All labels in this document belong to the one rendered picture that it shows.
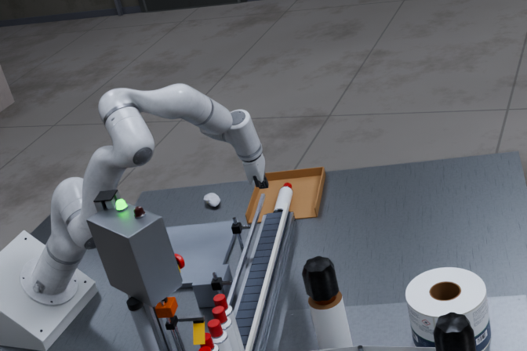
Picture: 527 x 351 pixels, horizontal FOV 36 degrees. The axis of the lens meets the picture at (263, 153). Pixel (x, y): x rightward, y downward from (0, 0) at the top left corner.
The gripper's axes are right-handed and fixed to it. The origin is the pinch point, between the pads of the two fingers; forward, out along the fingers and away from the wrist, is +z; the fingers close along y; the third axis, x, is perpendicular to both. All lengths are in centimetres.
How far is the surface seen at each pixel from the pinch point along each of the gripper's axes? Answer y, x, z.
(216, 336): 71, 1, -25
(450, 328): 82, 60, -43
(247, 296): 41.2, -2.3, 4.2
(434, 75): -267, 49, 210
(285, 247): 16.4, 5.5, 14.6
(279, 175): -32.1, -5.2, 33.8
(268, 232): 8.5, -1.5, 16.0
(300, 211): -8.0, 6.3, 26.9
